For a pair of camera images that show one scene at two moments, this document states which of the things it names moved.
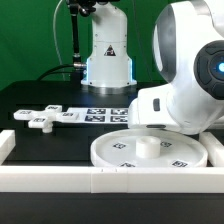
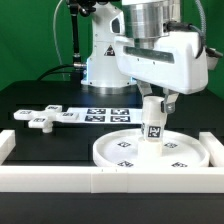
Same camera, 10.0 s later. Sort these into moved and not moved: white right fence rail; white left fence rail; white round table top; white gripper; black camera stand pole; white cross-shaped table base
Moved: white round table top; white gripper
Not moved: white right fence rail; black camera stand pole; white left fence rail; white cross-shaped table base
